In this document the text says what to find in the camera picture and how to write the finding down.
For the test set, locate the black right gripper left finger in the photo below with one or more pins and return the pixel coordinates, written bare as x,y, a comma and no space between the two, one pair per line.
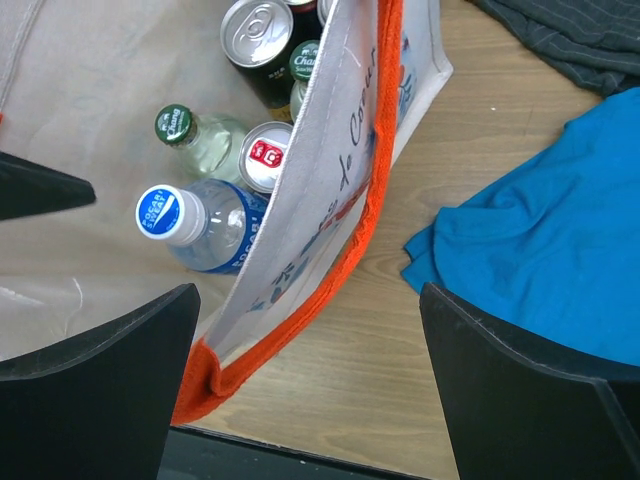
98,405

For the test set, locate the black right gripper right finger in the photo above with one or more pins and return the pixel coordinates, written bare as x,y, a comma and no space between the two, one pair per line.
519,406

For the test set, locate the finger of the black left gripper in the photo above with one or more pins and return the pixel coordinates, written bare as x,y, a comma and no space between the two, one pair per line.
29,189

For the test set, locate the beige canvas tote bag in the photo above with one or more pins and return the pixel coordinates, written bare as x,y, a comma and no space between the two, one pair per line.
81,83

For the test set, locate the Pocari Sweat bottle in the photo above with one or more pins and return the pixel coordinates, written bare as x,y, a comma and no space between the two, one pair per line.
208,226

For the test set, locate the teal blue shirt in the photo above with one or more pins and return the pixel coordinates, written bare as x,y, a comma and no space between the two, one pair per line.
553,246

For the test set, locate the green cap glass bottle front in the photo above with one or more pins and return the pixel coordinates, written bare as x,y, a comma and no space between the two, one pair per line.
207,145

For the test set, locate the green cap glass bottle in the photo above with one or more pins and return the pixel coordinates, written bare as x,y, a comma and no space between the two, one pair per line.
301,65
207,145

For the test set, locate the red tab can front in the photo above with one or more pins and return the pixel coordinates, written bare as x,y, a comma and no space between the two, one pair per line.
262,154

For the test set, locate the black soda can left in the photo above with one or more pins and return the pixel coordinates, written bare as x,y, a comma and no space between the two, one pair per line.
258,37

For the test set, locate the green cap glass bottle back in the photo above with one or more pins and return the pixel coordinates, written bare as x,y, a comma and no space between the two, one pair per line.
301,65

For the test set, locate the dark grey buttoned garment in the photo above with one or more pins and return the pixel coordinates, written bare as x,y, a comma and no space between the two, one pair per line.
595,44

